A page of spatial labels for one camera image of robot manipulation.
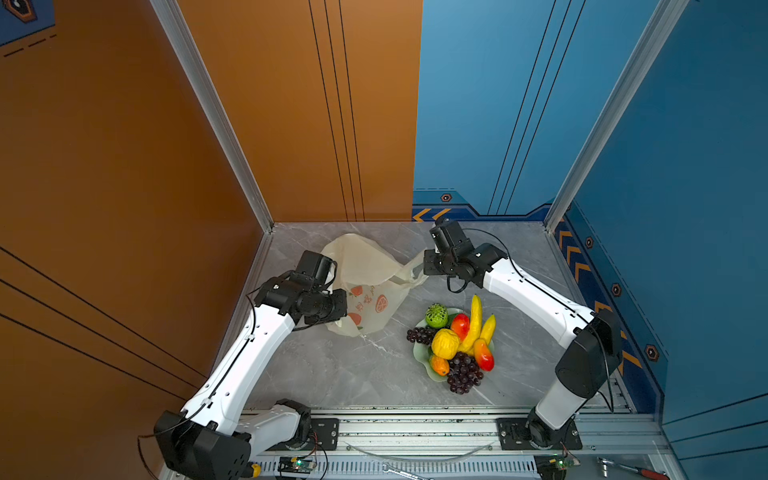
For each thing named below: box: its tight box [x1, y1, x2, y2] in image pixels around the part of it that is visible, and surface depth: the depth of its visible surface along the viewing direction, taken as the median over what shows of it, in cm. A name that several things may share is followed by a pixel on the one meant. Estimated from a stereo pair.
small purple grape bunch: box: [406, 326, 436, 345], surface depth 85 cm
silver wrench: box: [382, 462, 435, 480], surface depth 71 cm
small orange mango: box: [431, 355, 450, 377], surface depth 78 cm
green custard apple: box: [425, 303, 449, 329], surface depth 85 cm
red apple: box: [451, 313, 470, 341], surface depth 82 cm
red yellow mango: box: [474, 338, 495, 371], surface depth 79 cm
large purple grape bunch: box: [447, 351, 484, 395], surface depth 77 cm
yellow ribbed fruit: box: [431, 328, 460, 360], surface depth 78 cm
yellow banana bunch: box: [458, 294, 496, 356], surface depth 83 cm
